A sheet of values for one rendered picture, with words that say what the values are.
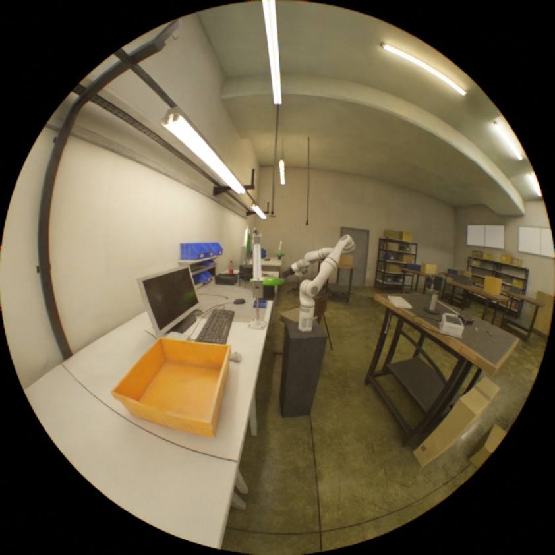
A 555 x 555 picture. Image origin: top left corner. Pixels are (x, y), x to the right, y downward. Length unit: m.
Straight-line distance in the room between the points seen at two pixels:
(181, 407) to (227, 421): 0.16
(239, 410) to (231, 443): 0.12
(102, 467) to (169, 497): 0.20
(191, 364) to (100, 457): 0.53
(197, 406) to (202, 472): 0.23
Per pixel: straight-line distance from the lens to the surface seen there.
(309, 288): 1.06
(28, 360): 1.12
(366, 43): 3.20
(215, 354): 0.72
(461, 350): 1.22
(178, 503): 0.52
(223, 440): 0.55
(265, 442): 1.56
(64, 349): 1.11
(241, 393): 0.65
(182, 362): 0.81
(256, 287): 0.95
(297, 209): 6.32
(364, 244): 6.83
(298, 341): 1.11
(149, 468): 0.57
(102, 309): 1.25
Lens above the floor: 1.41
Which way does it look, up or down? 11 degrees down
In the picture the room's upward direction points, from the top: 2 degrees clockwise
